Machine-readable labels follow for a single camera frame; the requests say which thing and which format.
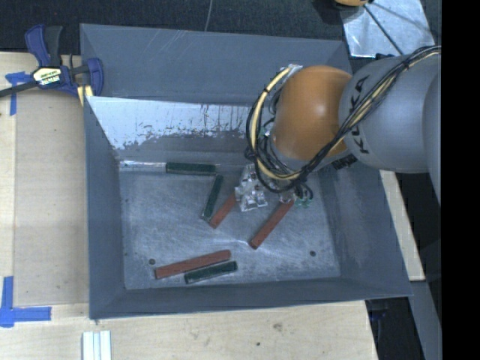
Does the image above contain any red-brown flat block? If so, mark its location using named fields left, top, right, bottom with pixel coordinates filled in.
left=154, top=249, right=233, bottom=281
left=208, top=192, right=239, bottom=230
left=249, top=199, right=296, bottom=251

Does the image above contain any dark green flat block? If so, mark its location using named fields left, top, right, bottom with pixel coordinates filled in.
left=183, top=260, right=239, bottom=285
left=165, top=161, right=218, bottom=176
left=202, top=174, right=225, bottom=221

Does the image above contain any grey metal bin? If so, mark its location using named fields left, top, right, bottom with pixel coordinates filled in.
left=79, top=22, right=414, bottom=320

